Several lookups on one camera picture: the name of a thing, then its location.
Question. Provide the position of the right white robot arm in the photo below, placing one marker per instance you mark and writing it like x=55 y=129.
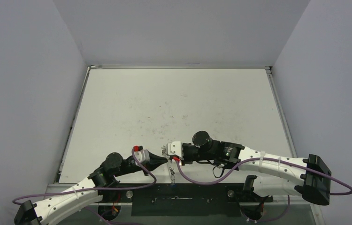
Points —
x=307 y=177

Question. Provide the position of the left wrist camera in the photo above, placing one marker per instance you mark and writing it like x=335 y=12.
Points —
x=140 y=155

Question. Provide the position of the aluminium table frame rail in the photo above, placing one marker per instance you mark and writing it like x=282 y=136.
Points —
x=280 y=110

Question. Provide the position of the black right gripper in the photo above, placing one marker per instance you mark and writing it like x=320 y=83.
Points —
x=183 y=152

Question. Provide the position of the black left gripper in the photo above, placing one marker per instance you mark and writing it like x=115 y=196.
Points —
x=155 y=161

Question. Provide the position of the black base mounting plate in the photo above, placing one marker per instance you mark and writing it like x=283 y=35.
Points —
x=183 y=199

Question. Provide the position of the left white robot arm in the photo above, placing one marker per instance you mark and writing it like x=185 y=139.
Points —
x=57 y=206

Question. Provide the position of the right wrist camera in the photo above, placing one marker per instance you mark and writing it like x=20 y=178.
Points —
x=175 y=149

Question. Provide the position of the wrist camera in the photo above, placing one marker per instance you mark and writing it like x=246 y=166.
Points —
x=140 y=155
x=175 y=149

